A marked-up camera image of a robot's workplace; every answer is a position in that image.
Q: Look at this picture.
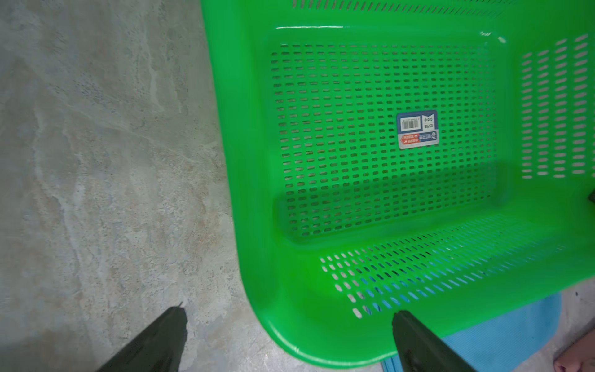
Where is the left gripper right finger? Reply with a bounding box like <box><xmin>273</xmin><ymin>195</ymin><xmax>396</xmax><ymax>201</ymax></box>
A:
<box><xmin>392</xmin><ymin>310</ymin><xmax>475</xmax><ymax>372</ymax></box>

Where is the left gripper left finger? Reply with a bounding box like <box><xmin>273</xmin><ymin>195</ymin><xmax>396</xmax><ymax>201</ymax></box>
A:
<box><xmin>99</xmin><ymin>305</ymin><xmax>187</xmax><ymax>372</ymax></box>

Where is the blue t-shirt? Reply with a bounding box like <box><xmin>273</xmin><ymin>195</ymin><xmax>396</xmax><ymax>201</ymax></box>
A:
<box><xmin>380</xmin><ymin>291</ymin><xmax>562</xmax><ymax>372</ymax></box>

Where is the green plastic perforated basket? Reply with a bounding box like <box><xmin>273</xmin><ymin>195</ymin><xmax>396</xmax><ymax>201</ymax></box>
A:
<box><xmin>201</xmin><ymin>1</ymin><xmax>594</xmax><ymax>368</ymax></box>

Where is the pink folded t-shirt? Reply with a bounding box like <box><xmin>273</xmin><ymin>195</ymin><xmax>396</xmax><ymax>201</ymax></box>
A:
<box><xmin>553</xmin><ymin>330</ymin><xmax>595</xmax><ymax>372</ymax></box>

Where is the basket barcode sticker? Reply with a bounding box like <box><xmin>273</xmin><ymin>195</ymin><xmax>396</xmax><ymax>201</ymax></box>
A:
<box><xmin>396</xmin><ymin>110</ymin><xmax>439</xmax><ymax>150</ymax></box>

